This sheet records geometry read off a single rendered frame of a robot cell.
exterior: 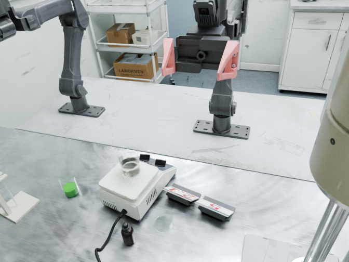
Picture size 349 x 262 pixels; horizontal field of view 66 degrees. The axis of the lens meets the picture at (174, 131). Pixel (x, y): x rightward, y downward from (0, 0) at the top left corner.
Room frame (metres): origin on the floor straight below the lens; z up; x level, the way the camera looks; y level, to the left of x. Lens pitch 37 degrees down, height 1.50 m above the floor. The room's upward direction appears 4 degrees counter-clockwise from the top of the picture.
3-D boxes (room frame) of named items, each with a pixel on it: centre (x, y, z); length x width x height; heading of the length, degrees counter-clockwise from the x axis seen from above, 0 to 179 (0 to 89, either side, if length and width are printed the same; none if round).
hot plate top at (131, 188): (0.50, 0.13, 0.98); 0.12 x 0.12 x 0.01; 58
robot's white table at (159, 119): (0.92, -0.01, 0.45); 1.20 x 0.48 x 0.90; 69
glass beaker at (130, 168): (0.52, 0.12, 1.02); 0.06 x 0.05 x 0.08; 95
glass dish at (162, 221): (0.41, 0.05, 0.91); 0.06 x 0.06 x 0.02
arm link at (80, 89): (0.99, 0.39, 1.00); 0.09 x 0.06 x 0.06; 69
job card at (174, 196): (0.50, -0.01, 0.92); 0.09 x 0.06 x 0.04; 57
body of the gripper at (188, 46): (0.53, -0.07, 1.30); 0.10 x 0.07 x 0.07; 69
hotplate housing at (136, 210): (0.53, 0.11, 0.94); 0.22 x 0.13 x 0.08; 148
